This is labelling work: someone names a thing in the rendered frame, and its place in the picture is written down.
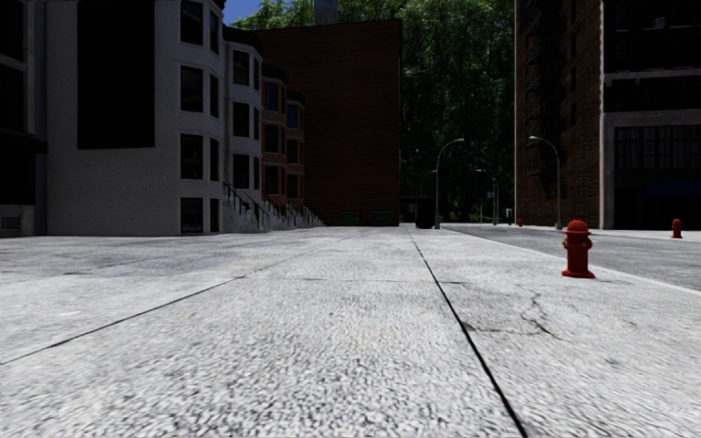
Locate pale concrete building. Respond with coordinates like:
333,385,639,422
34,0,270,237

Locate dark red brick building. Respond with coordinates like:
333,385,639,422
255,18,403,228

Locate red brick row house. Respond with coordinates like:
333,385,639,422
260,64,325,229

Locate brown brick building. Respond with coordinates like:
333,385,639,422
514,0,701,231

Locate trees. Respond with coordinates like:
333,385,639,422
229,0,517,224

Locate dark bin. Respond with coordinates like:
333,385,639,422
414,196,436,230

